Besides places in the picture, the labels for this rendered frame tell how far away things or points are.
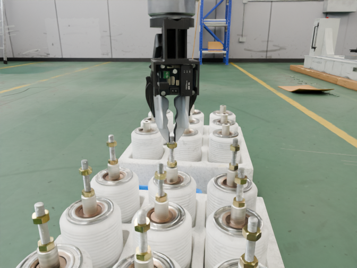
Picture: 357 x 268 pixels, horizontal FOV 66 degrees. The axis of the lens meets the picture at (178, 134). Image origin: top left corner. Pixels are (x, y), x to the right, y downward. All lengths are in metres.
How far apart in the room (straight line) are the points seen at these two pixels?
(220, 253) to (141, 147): 0.46
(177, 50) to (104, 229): 0.29
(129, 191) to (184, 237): 0.17
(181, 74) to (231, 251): 0.27
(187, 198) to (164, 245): 0.13
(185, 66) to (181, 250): 0.28
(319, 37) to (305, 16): 2.31
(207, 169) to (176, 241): 0.39
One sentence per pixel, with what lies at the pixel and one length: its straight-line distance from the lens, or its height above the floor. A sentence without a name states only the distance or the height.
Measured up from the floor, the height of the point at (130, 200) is 0.22.
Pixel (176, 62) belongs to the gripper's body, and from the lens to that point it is 0.43.
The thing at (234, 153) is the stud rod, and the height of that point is 0.31.
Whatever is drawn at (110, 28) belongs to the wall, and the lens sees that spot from 6.97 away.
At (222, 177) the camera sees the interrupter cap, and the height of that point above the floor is 0.25.
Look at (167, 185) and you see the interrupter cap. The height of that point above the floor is 0.25.
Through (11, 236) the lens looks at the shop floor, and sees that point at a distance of 0.93.
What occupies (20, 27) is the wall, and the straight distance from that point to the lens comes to 7.81.
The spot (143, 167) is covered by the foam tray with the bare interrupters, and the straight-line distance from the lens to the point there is 0.81.
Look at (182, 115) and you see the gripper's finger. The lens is 0.50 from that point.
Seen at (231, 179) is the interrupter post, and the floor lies 0.26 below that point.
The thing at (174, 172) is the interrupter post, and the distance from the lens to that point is 0.54.
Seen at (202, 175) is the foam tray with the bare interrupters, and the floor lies 0.15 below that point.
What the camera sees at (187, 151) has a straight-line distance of 0.80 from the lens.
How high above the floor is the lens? 0.52
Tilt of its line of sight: 19 degrees down
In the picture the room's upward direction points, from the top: straight up
